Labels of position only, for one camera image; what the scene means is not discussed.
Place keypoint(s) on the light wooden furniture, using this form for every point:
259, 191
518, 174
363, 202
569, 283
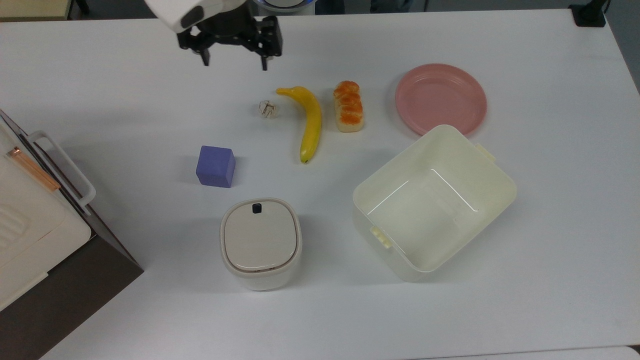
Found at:
32, 8

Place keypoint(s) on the small crumpled paper ball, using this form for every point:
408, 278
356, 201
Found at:
267, 109

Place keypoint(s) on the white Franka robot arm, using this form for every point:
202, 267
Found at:
170, 11

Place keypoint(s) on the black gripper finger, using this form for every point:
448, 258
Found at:
265, 62
205, 57

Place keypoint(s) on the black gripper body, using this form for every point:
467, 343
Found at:
235, 31

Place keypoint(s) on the purple cube block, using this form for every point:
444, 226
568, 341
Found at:
215, 166

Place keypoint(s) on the cream plastic bin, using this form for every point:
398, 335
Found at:
432, 202

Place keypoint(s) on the glazed bread loaf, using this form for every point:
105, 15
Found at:
348, 107

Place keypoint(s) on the yellow banana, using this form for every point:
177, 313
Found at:
312, 120

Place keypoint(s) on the black table clamp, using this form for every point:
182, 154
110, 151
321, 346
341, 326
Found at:
589, 14

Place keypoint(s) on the white lidded trash can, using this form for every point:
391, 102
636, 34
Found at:
260, 240

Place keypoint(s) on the white and brown toaster oven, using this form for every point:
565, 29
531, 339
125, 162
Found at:
35, 225

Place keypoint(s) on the pink plate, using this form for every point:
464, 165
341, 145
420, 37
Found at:
440, 97

